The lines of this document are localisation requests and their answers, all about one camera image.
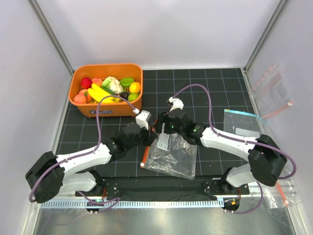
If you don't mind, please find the red zipper clear bag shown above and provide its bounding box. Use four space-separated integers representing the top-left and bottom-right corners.
140 133 197 180

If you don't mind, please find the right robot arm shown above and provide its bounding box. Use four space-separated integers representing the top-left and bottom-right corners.
154 109 287 194

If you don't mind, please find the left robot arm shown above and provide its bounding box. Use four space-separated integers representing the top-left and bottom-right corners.
25 123 157 203

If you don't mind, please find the blue zipper clear bag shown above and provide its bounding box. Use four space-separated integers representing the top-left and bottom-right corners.
224 109 272 138

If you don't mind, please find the black grid mat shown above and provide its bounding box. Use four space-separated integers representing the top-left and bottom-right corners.
54 68 254 177

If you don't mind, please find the green lime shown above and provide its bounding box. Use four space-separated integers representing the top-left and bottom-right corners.
128 93 139 102

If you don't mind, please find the dark purple fruit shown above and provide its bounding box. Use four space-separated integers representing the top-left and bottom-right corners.
119 92 130 100

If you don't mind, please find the yellow lemon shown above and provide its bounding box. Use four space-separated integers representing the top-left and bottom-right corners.
129 82 141 94

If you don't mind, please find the green cucumber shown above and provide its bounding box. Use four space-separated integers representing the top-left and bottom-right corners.
102 87 115 95

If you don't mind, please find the green star fruit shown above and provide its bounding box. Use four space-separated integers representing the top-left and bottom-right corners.
119 77 134 87

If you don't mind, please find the cauliflower toy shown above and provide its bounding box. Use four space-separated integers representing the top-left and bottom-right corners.
101 76 123 94

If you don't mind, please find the orange plastic bin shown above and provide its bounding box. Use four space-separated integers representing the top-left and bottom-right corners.
68 63 143 118

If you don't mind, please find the yellow banana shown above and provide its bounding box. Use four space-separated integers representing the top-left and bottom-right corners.
88 83 116 103

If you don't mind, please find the peach front left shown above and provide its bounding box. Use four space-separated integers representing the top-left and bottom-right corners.
73 94 87 104

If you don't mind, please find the peach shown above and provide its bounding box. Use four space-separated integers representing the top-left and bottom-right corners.
91 78 103 87
79 89 92 103
73 94 87 104

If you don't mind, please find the peach upper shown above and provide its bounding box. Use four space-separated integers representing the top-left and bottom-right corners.
91 78 103 87

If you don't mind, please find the peach middle left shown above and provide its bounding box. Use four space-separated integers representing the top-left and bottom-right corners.
79 89 92 103

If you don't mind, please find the red apple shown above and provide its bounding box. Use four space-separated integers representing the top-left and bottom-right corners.
80 77 92 89

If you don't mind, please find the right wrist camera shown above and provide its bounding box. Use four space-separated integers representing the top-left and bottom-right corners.
167 97 184 112

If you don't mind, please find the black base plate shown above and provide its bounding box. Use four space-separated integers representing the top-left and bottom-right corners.
74 175 251 201

